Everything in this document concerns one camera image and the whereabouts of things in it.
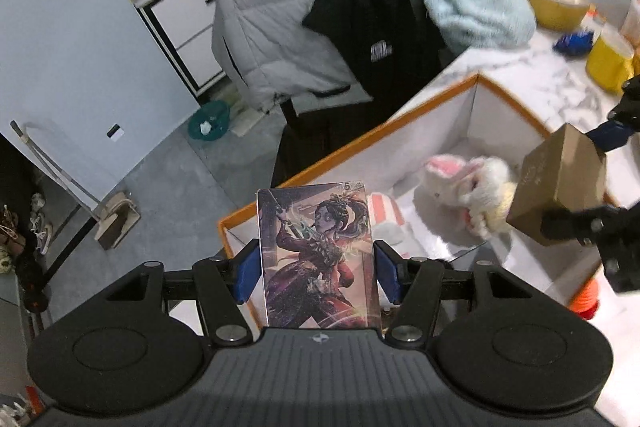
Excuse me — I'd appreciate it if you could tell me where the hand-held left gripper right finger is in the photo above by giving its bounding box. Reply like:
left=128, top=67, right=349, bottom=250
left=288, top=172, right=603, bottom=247
left=374, top=240, right=540, bottom=346

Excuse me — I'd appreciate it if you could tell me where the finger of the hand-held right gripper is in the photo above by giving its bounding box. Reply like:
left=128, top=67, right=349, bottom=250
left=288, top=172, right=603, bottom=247
left=540, top=204, right=640, bottom=247
left=584, top=74, right=640, bottom=154

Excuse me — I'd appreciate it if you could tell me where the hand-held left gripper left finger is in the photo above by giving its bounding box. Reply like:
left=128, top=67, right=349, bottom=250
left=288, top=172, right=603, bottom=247
left=102, top=239, right=262, bottom=348

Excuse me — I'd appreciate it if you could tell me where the small brown cardboard box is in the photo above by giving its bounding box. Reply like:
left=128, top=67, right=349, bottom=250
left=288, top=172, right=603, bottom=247
left=505, top=122, right=609, bottom=248

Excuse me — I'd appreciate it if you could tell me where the white dog plush striped hat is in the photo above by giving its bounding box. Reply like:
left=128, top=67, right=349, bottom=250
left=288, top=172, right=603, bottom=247
left=369, top=190, right=417, bottom=259

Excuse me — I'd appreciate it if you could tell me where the illustrated character card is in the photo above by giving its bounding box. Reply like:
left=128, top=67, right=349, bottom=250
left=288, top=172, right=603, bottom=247
left=255, top=181, right=384, bottom=331

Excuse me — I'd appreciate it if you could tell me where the white crochet bunny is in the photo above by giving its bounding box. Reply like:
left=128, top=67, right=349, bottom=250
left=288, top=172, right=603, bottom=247
left=423, top=154, right=521, bottom=241

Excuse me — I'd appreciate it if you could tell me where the white box with orange rim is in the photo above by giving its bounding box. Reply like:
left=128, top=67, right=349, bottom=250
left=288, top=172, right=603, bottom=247
left=217, top=72, right=640, bottom=320

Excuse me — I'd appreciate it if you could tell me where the orange crochet ball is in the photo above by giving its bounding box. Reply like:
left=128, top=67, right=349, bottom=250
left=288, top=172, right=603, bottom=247
left=569, top=277, right=601, bottom=321

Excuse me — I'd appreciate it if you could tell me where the yellow mug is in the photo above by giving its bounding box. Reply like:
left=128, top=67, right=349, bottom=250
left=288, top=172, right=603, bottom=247
left=585, top=27, right=636, bottom=96

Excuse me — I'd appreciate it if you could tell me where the blue wrapper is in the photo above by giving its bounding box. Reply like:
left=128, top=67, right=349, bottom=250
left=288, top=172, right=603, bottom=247
left=552, top=29, right=597, bottom=58

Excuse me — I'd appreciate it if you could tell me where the clear snack bag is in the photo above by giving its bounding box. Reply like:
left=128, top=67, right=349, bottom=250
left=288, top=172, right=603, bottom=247
left=619, top=0, right=640, bottom=38

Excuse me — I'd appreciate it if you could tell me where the teal waste basket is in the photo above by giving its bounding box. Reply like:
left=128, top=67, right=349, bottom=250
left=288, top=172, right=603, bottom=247
left=187, top=100, right=232, bottom=142

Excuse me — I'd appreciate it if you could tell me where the broom and dustpan set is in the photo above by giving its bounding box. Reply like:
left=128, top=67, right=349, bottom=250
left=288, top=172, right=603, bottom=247
left=9, top=119, right=142, bottom=251

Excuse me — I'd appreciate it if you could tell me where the grey puffer jacket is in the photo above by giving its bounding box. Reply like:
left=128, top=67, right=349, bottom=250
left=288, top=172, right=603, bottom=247
left=211, top=0, right=374, bottom=114

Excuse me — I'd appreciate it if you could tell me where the black jacket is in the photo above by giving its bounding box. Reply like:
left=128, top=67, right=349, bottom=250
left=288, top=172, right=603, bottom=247
left=271, top=0, right=452, bottom=188

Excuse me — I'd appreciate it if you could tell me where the white cabinet black frame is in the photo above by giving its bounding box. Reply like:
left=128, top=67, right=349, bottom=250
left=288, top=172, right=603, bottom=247
left=134, top=0, right=272, bottom=98

